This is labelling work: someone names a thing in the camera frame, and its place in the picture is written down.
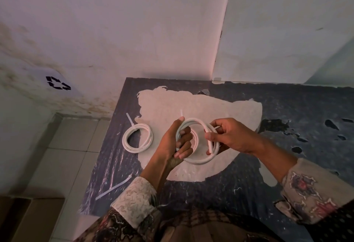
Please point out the person's right thumb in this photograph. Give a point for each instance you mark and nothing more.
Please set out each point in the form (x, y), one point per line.
(211, 135)

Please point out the person's left middle finger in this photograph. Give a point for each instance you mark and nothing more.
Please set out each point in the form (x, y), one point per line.
(186, 144)

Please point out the person's left hand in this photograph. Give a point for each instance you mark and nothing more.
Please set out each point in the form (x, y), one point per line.
(168, 146)

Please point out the brown cardboard box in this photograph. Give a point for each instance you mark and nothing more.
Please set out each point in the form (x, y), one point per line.
(30, 219)

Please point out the person's left thumb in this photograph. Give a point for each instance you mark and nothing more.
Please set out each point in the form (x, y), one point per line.
(178, 123)

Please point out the person's right hand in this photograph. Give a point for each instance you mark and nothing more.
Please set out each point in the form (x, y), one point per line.
(237, 136)

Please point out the person's patterned clothing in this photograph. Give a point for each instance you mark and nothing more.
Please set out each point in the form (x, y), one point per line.
(210, 226)

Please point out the person's right forearm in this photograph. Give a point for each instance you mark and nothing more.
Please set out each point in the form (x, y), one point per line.
(298, 183)

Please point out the black arrows wall sticker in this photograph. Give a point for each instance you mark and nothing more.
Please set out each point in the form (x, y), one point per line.
(57, 83)

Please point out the person's left forearm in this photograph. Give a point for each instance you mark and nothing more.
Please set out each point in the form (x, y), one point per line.
(143, 192)

